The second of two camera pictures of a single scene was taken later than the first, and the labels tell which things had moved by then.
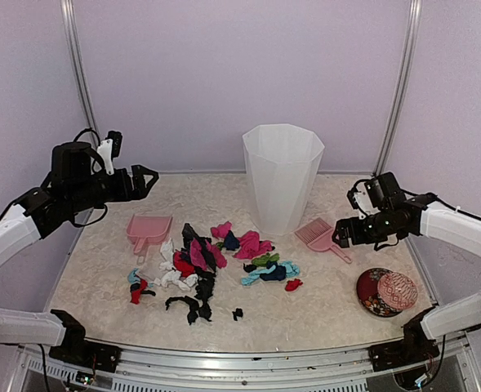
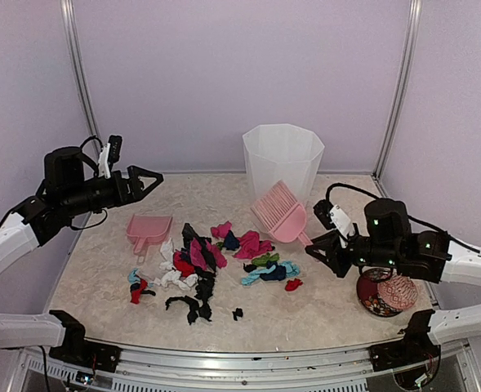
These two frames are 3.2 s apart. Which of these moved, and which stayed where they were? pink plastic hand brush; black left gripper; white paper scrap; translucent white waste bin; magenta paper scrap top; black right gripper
Moved: black right gripper; pink plastic hand brush
Stayed: translucent white waste bin; white paper scrap; magenta paper scrap top; black left gripper
